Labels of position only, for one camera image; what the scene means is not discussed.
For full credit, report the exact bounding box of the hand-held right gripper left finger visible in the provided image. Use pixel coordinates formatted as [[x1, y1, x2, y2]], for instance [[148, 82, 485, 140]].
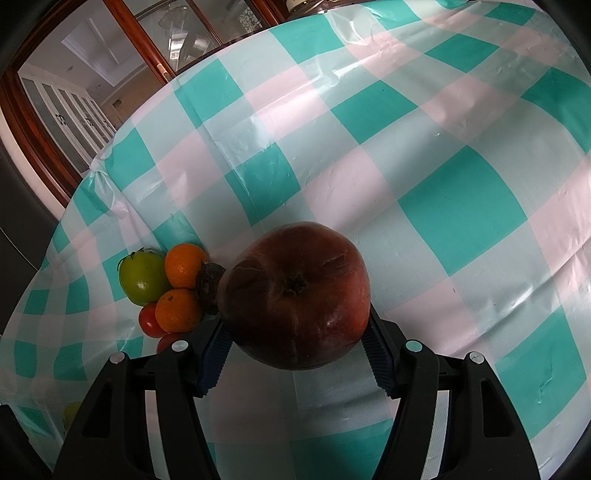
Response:
[[54, 320, 234, 480]]

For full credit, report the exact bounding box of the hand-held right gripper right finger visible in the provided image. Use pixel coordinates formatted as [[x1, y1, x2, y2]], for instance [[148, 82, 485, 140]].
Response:
[[360, 307, 539, 480]]

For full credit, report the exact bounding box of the orange mandarin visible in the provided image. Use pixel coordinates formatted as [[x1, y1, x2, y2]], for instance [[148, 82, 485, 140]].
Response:
[[154, 288, 204, 334], [165, 244, 209, 291]]

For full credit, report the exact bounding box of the dark brown fruit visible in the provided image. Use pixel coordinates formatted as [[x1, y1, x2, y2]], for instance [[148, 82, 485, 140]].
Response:
[[195, 261, 227, 315]]

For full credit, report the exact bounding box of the red tomato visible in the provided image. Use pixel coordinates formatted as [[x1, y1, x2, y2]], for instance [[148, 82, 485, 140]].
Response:
[[139, 302, 163, 337], [156, 333, 188, 355]]

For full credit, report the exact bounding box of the dark red apple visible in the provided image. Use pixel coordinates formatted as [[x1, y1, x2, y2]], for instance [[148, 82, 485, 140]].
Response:
[[217, 222, 372, 371]]

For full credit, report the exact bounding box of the green lime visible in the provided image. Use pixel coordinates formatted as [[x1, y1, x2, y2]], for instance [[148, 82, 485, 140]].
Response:
[[119, 248, 171, 306]]

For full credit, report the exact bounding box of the teal pink checkered tablecloth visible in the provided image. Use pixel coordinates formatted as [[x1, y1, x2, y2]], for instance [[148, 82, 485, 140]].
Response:
[[0, 0, 591, 480]]

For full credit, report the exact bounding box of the wooden glass-door cabinet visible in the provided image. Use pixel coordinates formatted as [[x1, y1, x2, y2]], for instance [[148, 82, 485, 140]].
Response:
[[0, 0, 333, 204]]

